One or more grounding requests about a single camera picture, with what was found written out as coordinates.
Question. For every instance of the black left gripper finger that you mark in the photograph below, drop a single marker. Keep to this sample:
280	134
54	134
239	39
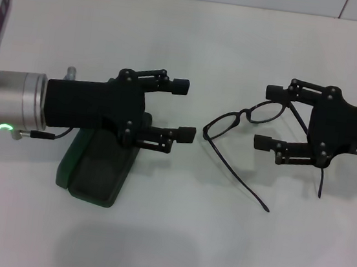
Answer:
179	86
185	134

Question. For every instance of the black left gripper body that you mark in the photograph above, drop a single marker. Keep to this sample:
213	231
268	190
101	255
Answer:
87	103

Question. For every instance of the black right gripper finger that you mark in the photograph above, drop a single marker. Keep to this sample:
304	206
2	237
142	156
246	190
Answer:
263	143
274	92

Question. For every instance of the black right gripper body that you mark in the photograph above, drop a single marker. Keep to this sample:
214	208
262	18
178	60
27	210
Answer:
345	128

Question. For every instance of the black glasses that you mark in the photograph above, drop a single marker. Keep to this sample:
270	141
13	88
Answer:
244	113

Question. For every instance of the green glasses case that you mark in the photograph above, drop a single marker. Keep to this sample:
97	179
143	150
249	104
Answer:
96	169

